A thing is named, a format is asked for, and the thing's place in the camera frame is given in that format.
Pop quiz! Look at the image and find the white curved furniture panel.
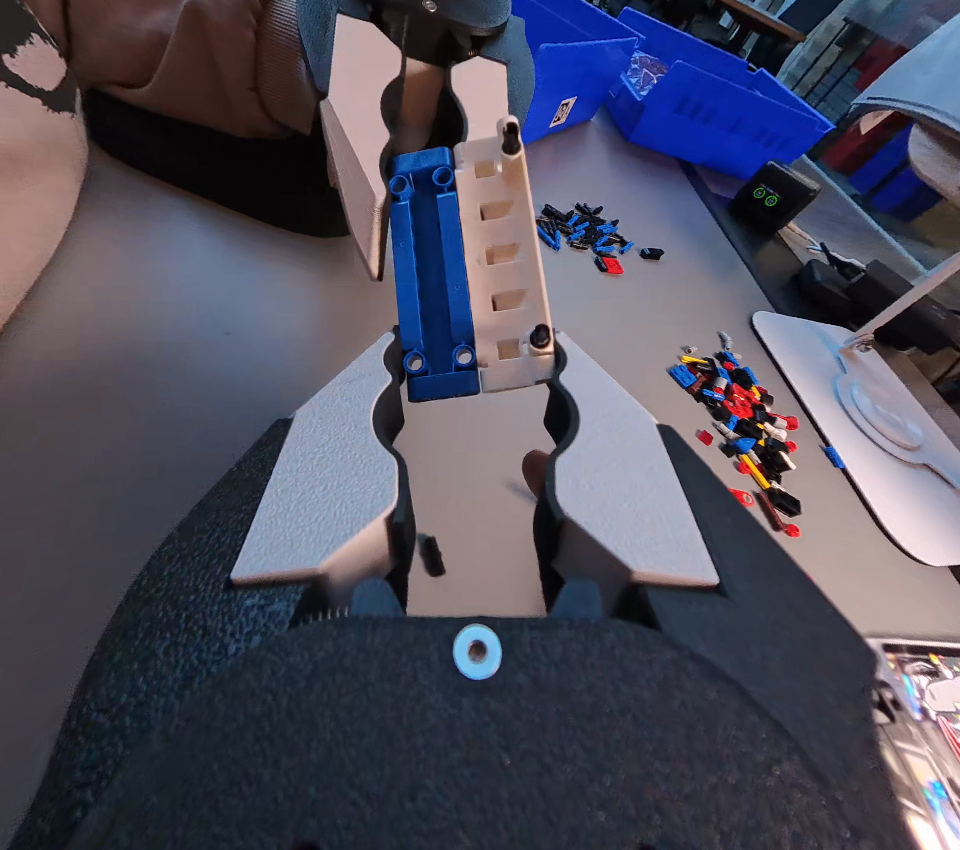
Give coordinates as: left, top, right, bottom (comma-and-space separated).
851, 14, 960, 142

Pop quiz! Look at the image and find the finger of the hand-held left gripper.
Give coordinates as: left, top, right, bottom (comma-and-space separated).
318, 12, 410, 283
446, 57, 524, 146

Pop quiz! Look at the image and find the blue lego panel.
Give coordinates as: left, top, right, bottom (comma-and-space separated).
385, 146, 482, 403

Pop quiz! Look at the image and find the white lego panel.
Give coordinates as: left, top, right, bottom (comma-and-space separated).
453, 115, 558, 393

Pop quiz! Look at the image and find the person's beige hoodie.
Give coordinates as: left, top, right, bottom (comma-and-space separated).
0, 0, 91, 330

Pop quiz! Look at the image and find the small clear plastic bag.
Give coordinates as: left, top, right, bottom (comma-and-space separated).
626, 51, 670, 97

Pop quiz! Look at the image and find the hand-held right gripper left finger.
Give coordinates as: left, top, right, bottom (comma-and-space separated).
229, 331, 417, 615

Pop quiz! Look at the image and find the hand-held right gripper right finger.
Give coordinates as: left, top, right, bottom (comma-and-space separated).
532, 331, 723, 616

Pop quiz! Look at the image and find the stack of red blue bins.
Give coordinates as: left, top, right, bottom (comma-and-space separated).
821, 36, 946, 221

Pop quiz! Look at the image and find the holographic sticker sheet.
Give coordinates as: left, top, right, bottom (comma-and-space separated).
870, 636, 960, 850

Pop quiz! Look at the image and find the heap of black blue pins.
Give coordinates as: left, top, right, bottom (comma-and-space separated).
536, 201, 636, 259

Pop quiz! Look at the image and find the person's right hand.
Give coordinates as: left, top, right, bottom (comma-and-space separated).
521, 449, 555, 500

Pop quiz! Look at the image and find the black textured pad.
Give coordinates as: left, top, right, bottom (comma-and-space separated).
81, 89, 354, 238

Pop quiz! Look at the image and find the pile of mixed lego pieces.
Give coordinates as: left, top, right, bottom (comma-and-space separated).
667, 331, 804, 538

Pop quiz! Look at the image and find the silver stand base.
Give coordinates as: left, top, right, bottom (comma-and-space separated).
832, 258, 960, 491

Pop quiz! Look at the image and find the person's left forearm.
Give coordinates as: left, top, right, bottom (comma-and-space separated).
0, 0, 325, 140

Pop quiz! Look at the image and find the black power adapter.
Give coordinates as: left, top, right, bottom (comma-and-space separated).
795, 243, 960, 356

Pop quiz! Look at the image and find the black device with green display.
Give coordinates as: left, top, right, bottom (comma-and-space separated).
727, 162, 822, 235

